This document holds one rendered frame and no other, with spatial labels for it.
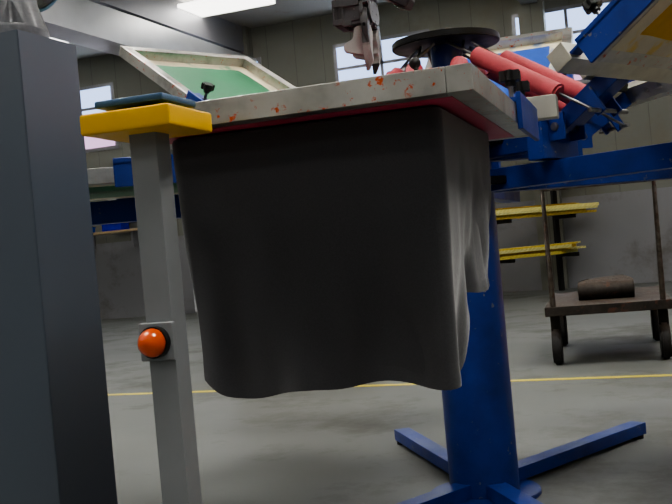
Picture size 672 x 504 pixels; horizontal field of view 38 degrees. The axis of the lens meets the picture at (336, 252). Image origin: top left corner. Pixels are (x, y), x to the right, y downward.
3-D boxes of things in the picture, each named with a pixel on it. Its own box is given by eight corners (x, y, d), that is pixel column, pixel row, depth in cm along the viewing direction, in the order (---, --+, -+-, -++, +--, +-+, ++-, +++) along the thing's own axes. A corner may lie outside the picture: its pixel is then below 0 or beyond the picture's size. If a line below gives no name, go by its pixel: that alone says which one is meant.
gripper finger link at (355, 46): (346, 73, 200) (345, 31, 202) (374, 69, 198) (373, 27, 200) (342, 68, 197) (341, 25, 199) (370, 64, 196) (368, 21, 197)
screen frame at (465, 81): (473, 89, 134) (471, 62, 134) (102, 139, 152) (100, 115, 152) (534, 136, 209) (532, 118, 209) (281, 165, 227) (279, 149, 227)
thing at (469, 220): (466, 385, 146) (441, 106, 146) (441, 386, 148) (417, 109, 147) (507, 347, 190) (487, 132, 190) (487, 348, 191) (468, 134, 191)
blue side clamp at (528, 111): (523, 128, 180) (520, 90, 180) (496, 131, 181) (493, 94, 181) (539, 140, 208) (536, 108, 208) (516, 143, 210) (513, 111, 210)
